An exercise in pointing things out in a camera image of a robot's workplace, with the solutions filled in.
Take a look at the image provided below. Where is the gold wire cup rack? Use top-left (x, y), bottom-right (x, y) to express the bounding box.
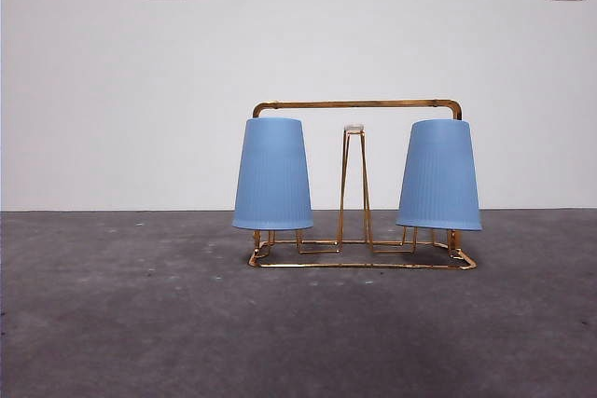
top-left (247, 98), bottom-right (478, 271)

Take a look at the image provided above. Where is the blue ribbed plastic cup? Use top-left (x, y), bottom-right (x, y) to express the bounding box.
top-left (395, 118), bottom-right (483, 232)
top-left (231, 117), bottom-right (314, 232)

